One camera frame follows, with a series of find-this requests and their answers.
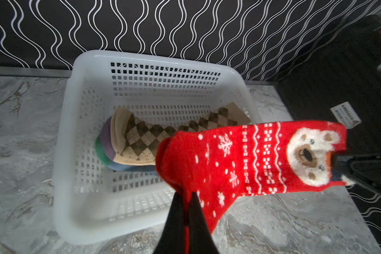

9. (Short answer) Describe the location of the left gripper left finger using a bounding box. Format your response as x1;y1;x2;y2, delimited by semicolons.
153;193;185;254

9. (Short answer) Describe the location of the beige argyle sock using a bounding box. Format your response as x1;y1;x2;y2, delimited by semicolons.
111;103;251;166

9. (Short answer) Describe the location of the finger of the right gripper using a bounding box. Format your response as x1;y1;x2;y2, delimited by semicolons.
330;153;381;196

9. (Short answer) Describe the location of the blue orange striped sock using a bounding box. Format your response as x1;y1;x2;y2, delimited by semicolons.
94;134;158;174

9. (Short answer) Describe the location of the white plastic basket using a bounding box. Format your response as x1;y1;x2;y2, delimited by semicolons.
52;50;261;245

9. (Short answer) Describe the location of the red christmas sock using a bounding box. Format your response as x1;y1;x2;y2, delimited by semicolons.
156;121;353;254

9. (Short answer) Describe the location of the cream purple striped sock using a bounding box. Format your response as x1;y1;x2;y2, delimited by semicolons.
99;117;116;161

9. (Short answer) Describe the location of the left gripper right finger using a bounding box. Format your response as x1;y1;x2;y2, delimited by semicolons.
188;192;219;254

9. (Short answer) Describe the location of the black tool case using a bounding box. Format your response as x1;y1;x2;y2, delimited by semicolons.
277;15;381;154

